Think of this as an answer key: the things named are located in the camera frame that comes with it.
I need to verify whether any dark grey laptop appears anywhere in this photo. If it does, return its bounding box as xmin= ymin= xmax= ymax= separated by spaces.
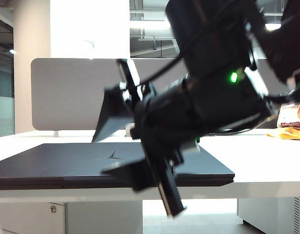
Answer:
xmin=0 ymin=142 xmax=236 ymax=191

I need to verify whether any metal ceiling cable tray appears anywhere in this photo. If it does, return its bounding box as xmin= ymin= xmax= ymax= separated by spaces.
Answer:
xmin=138 ymin=35 xmax=180 ymax=41

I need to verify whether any long ceiling light strip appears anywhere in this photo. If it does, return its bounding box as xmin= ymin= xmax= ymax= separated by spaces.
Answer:
xmin=129 ymin=19 xmax=283 ymax=32

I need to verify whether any white drawer cabinet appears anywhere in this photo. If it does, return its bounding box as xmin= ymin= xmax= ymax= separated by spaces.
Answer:
xmin=0 ymin=200 xmax=143 ymax=234

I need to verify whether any white vented cabinet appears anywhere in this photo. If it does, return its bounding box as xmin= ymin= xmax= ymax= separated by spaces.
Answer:
xmin=237 ymin=196 xmax=300 ymax=234

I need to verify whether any yellow cloth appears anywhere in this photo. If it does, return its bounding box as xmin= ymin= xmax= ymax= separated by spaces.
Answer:
xmin=266 ymin=126 xmax=300 ymax=141

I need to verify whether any white printed plastic bag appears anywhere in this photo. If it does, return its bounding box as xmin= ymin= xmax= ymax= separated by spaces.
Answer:
xmin=278 ymin=102 xmax=300 ymax=129

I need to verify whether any grey fabric desk divider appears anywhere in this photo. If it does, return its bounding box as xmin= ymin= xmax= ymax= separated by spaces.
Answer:
xmin=31 ymin=58 xmax=298 ymax=131

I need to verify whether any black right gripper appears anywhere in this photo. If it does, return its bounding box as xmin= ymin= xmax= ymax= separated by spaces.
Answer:
xmin=91 ymin=58 xmax=201 ymax=218

